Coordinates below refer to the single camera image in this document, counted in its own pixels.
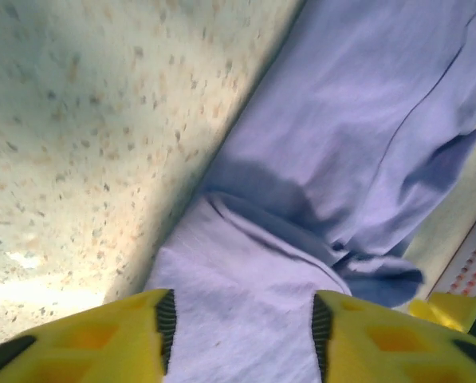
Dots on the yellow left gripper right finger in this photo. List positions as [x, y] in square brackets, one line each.
[389, 351]

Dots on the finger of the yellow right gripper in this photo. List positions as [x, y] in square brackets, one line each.
[449, 311]

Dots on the purple t-shirt with white print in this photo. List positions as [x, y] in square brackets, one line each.
[341, 119]

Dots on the lavender plastic basket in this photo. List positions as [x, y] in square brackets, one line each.
[473, 259]

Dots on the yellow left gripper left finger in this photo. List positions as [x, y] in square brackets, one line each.
[82, 347]

